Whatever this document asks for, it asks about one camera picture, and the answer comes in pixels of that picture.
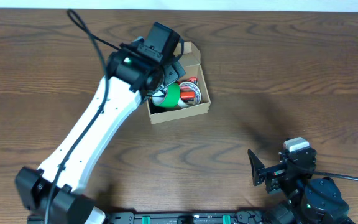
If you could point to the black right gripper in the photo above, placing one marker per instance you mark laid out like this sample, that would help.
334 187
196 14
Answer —
268 172

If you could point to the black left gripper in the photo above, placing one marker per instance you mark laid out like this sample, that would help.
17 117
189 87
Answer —
175 73

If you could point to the red utility knife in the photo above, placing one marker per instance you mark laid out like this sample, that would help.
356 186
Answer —
193 80

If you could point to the cardboard box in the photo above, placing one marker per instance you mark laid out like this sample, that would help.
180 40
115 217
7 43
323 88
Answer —
191 62

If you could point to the white tape roll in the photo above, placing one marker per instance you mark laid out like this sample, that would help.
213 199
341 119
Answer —
189 86

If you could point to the green tape roll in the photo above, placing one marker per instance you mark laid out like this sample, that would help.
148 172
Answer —
168 97

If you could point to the red stapler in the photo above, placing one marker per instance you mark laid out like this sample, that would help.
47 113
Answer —
188 95

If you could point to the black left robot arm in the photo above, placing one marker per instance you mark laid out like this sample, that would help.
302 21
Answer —
53 192

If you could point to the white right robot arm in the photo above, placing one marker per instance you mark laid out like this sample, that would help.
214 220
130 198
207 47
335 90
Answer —
308 200

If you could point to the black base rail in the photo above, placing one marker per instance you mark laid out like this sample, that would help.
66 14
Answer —
238 217

